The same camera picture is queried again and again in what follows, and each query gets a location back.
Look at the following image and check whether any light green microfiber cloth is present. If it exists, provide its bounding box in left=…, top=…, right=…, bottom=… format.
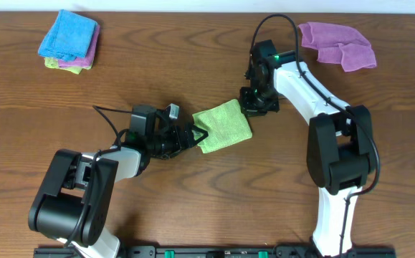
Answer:
left=192, top=99, right=252, bottom=154

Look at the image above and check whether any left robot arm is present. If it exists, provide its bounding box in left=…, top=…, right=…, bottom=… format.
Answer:
left=28, top=123, right=209, bottom=257

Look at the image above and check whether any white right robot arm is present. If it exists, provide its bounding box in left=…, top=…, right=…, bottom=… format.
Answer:
left=239, top=52, right=378, bottom=257

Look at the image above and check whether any crumpled purple cloth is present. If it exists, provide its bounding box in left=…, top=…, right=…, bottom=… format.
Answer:
left=298, top=21, right=377, bottom=72

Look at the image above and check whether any folded purple cloth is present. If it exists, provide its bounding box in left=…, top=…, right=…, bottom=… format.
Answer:
left=58, top=24, right=100, bottom=69

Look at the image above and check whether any folded green cloth in stack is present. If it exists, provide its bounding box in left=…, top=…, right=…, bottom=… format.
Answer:
left=44, top=57, right=93, bottom=75

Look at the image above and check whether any folded blue cloth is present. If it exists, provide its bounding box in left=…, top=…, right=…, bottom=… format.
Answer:
left=38, top=9, right=97, bottom=62

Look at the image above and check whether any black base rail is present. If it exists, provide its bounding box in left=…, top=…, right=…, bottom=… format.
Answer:
left=33, top=245, right=396, bottom=258

